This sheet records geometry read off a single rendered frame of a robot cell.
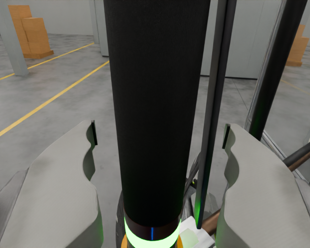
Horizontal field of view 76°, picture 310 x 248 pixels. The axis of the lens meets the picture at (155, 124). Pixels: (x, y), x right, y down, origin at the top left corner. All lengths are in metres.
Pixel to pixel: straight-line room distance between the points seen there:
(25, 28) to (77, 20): 5.92
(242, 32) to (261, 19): 0.46
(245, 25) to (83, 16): 10.05
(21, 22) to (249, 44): 7.00
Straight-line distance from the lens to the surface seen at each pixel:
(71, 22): 14.16
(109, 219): 2.09
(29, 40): 8.50
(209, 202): 0.76
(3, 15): 6.27
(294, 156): 0.31
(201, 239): 0.20
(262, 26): 5.80
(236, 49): 5.75
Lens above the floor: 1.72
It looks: 31 degrees down
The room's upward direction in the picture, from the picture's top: 1 degrees clockwise
